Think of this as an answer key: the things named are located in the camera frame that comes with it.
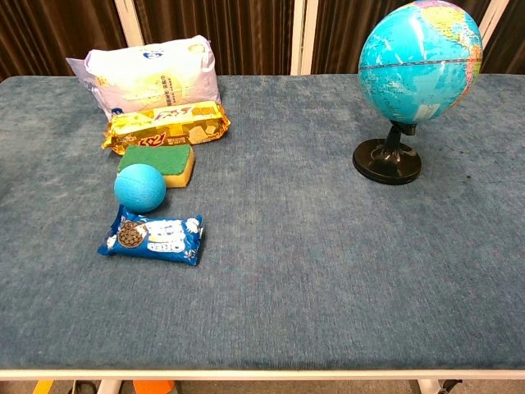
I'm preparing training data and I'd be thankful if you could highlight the small desk globe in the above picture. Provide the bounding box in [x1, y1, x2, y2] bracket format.
[352, 0, 484, 186]

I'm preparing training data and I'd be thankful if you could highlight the blue table mat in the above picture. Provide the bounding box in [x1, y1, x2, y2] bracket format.
[0, 73, 525, 370]

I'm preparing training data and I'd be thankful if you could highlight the green yellow scrub sponge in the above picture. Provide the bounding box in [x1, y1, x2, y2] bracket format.
[116, 144, 196, 189]

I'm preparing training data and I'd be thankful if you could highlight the blue Oreo cookie pack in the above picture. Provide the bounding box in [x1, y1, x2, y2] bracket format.
[97, 204, 204, 268]

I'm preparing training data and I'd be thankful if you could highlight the golden biscuit pack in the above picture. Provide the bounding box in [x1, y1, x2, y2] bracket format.
[101, 100, 231, 156]

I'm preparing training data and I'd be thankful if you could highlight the blue ball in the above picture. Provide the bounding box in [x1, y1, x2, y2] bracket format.
[113, 163, 167, 213]

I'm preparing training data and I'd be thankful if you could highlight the white tissue pack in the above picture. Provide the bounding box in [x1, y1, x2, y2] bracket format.
[66, 34, 222, 121]

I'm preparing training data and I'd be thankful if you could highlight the orange object under table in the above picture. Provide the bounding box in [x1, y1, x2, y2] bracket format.
[132, 380, 176, 394]

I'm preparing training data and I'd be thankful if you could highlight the white partition post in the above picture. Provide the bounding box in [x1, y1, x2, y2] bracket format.
[477, 0, 509, 42]
[290, 0, 319, 76]
[114, 0, 144, 48]

